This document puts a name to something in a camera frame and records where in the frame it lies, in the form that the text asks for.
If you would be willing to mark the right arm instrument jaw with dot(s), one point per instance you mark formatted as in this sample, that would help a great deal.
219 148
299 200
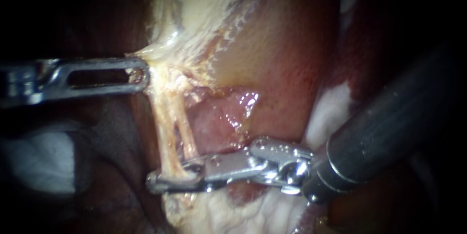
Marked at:
197 165
171 186

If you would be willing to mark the right arm instrument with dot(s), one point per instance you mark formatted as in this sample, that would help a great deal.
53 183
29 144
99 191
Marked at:
251 164

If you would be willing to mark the left arm instrument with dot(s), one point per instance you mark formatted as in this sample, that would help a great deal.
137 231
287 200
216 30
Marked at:
25 82

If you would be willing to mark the left arm instrument jaw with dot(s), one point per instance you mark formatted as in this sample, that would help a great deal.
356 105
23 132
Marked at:
102 63

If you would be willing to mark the gallbladder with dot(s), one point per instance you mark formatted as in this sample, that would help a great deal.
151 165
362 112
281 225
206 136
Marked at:
284 62

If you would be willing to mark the dark right arm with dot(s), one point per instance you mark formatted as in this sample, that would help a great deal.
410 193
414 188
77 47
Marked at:
394 117

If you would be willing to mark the thin tube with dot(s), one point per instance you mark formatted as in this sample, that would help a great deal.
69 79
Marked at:
166 132
186 132

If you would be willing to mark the dark red liver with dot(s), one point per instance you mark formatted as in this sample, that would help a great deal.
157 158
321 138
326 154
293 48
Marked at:
120 146

